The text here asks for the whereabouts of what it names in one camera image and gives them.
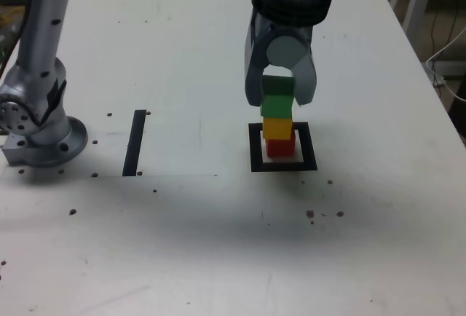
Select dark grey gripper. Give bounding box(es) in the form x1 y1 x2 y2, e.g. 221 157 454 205
244 9 318 108

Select green cube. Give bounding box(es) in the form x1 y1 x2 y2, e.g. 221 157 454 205
260 75 295 119

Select yellow cube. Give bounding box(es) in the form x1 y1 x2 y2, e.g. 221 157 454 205
261 116 293 141

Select red cube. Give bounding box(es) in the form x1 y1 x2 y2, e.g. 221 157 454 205
264 137 296 158

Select black tape square outline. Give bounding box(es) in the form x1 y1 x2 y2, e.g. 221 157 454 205
248 122 318 173

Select black tape strip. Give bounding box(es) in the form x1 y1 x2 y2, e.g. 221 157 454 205
122 109 147 178

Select white frame legs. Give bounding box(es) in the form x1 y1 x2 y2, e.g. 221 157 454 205
382 0 438 36

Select black hanging cable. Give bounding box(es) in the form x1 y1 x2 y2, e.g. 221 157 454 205
430 9 460 55

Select white cable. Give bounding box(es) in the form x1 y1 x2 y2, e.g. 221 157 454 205
424 26 466 104

